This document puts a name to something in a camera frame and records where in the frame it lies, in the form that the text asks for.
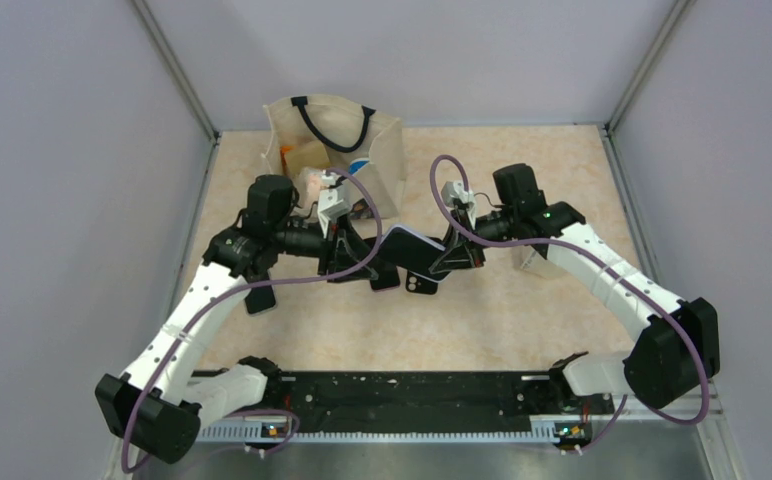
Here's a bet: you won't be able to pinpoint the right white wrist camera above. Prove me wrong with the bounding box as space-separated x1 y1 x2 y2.
440 181 475 209

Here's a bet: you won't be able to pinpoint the black phone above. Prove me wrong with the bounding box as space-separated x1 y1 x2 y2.
244 285 277 316

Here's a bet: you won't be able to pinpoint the snack packets in bag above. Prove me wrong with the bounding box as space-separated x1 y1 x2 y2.
280 140 351 206

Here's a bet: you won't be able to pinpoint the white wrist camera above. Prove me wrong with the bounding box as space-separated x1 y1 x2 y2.
440 181 475 209
316 184 352 237

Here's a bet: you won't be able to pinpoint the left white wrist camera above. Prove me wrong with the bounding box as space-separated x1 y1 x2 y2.
316 184 352 237

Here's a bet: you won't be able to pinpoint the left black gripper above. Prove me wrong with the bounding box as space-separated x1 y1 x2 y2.
273 211 378 282

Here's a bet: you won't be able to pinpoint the black phone case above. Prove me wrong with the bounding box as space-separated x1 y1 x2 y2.
404 270 441 296

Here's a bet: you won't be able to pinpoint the beige canvas tote bag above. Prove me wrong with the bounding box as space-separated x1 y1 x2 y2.
262 94 408 219

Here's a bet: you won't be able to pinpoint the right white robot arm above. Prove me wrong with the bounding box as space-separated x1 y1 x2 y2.
429 155 720 418

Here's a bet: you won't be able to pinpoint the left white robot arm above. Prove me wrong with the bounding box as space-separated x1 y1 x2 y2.
95 168 384 474

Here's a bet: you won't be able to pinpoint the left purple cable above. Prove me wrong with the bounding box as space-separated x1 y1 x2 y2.
120 168 385 475

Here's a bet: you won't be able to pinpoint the black smartphone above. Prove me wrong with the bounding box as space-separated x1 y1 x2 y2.
369 264 402 292

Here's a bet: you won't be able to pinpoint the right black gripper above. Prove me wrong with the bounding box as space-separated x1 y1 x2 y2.
429 205 520 271

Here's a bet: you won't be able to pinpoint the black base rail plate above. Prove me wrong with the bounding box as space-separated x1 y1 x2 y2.
200 370 616 439

